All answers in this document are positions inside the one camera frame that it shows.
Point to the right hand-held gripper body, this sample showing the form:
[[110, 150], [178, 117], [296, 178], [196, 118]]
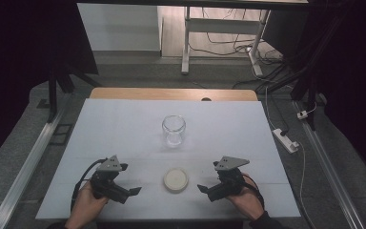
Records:
[[228, 183]]

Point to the white metal desk frame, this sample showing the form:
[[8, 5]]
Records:
[[222, 26]]

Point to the small white adapter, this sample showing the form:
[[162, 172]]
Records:
[[302, 114]]

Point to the white power strip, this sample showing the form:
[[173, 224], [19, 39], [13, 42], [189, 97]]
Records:
[[285, 140]]

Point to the cream round jar lid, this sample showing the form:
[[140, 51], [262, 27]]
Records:
[[175, 180]]

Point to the wooden table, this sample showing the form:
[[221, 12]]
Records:
[[146, 94]]

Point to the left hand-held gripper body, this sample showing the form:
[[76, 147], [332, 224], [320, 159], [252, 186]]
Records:
[[106, 184]]

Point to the black metal stand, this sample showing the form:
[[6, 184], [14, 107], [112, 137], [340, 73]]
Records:
[[52, 95], [311, 92]]

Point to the aluminium rail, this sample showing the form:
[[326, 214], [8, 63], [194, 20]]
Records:
[[25, 171], [330, 171]]

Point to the person's right hand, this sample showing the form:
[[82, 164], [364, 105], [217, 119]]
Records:
[[246, 202]]

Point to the black curtain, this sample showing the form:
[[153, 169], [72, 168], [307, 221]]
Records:
[[355, 79], [19, 51]]

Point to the white sheet table cover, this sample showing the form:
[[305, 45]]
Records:
[[124, 133]]

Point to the black floor frame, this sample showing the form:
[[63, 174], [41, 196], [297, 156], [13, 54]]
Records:
[[61, 134]]

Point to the clear glass jar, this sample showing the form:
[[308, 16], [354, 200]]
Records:
[[173, 132]]

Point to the person's left hand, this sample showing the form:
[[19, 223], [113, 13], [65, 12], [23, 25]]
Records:
[[85, 208]]

